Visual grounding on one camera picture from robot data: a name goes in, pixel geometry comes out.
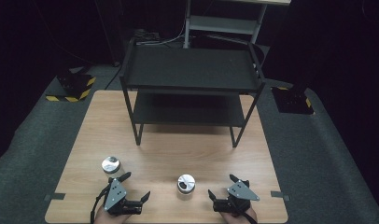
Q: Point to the black two-tier shelf rack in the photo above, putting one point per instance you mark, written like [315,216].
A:
[190,68]

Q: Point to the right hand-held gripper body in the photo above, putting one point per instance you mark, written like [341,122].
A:
[240,192]

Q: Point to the person's left hand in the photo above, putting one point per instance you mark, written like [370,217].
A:
[108,218]

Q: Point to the person's right hand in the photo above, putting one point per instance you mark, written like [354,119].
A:
[232,218]

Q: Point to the grey metal stand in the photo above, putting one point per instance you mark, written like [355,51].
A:
[223,23]

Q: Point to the black power strip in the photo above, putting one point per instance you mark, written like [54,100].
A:
[145,34]

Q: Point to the glass jar with white powder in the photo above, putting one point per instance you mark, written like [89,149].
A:
[111,166]

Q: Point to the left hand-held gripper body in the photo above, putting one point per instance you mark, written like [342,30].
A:
[115,194]

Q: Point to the grey tape piece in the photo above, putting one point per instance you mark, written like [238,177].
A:
[279,194]
[55,196]

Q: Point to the glass jar with brown contents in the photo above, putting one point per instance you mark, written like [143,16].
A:
[186,186]

